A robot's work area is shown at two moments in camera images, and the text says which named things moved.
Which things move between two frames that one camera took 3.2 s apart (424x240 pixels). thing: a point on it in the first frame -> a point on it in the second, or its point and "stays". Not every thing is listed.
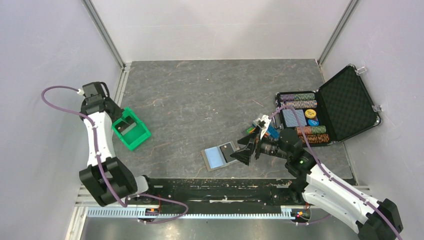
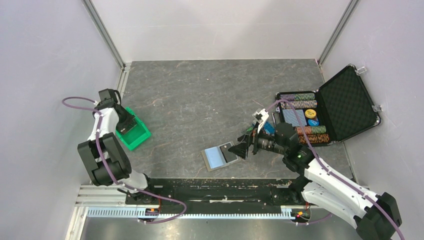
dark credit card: [227, 150] stays
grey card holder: [219, 155] stays
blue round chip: [313, 122] stays
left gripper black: [118, 114] -> [129, 120]
